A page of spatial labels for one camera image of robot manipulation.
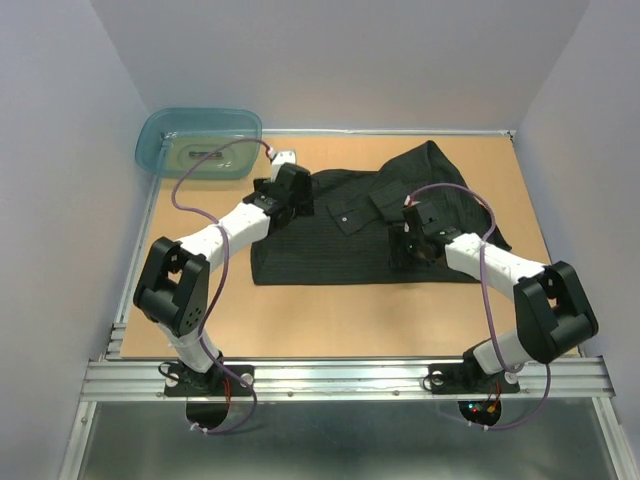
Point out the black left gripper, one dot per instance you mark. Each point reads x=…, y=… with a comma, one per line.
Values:
x=303, y=205

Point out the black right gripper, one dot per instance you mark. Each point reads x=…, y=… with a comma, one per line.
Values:
x=397, y=237

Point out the black pinstriped long sleeve shirt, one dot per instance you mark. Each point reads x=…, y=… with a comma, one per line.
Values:
x=346, y=240

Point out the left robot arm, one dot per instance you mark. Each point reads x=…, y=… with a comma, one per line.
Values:
x=173, y=287

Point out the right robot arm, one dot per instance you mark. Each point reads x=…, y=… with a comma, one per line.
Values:
x=552, y=312

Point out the blue transparent plastic bin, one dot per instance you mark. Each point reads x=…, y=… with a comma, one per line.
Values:
x=218, y=144

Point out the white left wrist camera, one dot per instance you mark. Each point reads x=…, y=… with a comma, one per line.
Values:
x=280, y=158

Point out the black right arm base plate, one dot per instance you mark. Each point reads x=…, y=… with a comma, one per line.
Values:
x=453, y=378

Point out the aluminium front rail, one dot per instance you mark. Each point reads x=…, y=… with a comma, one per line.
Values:
x=332, y=379

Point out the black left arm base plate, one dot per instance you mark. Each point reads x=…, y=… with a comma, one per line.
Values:
x=182, y=382

